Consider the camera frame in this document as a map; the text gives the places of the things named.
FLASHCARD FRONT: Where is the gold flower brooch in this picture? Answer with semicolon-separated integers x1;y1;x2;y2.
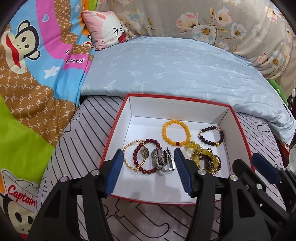
140;146;149;159

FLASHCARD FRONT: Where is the silver metal watch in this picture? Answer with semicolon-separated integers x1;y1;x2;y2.
151;148;176;172

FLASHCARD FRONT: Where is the dark red bead bracelet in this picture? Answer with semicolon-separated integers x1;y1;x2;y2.
132;138;163;174

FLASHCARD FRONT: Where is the cartoon monkey bedsheet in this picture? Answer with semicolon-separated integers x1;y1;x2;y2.
1;1;97;240

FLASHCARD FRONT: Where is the green plastic object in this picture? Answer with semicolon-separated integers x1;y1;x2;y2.
268;79;288;105

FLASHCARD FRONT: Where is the black and gold bead bracelet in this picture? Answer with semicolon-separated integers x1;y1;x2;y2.
198;126;224;147

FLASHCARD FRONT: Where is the translucent yellow chunky bracelet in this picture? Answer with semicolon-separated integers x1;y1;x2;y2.
184;141;220;171

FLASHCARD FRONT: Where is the red cardboard box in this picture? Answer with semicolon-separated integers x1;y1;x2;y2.
98;93;255;207

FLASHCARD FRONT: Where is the light blue pillow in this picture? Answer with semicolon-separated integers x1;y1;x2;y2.
81;37;295;144

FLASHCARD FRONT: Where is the grey floral quilt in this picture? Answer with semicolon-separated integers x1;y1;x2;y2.
96;0;295;80

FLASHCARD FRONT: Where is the pink bunny cushion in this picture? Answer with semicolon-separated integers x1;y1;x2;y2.
82;10;127;51

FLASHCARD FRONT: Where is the yellow bead bracelet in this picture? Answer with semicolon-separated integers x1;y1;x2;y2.
162;119;192;147

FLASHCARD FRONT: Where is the gold bangle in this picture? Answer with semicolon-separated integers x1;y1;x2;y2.
199;153;223;176

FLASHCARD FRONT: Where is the gold small-bead bracelet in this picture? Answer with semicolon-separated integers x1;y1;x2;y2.
122;139;145;172

